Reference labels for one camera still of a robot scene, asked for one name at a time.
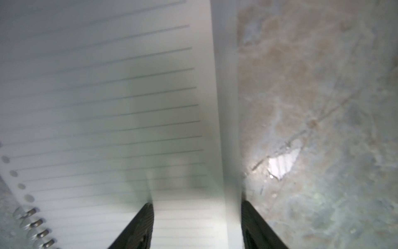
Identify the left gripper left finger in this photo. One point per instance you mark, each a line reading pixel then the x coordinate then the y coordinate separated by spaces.
pixel 138 233

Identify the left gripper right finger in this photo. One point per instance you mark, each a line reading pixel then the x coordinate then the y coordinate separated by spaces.
pixel 257 234

